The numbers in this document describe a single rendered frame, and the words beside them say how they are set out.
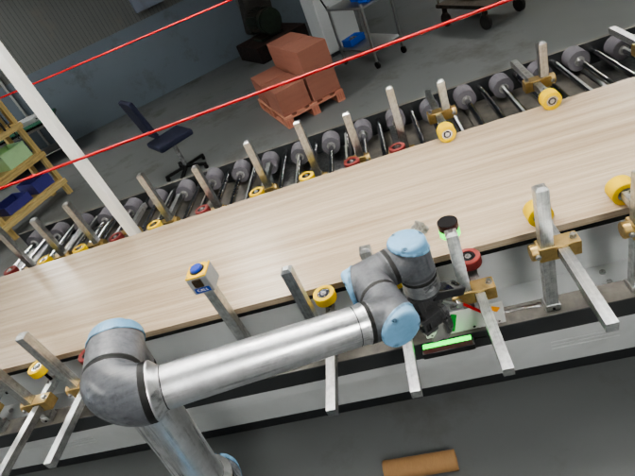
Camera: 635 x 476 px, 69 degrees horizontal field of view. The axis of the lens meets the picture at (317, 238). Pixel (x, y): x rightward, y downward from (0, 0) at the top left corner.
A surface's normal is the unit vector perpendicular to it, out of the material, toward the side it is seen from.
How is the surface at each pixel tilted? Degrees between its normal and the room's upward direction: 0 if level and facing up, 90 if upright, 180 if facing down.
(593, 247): 90
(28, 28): 90
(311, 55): 90
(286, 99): 90
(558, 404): 0
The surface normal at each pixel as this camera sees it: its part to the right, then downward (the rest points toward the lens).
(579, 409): -0.35, -0.75
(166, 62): 0.39, 0.43
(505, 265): -0.02, 0.61
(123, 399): -0.13, -0.15
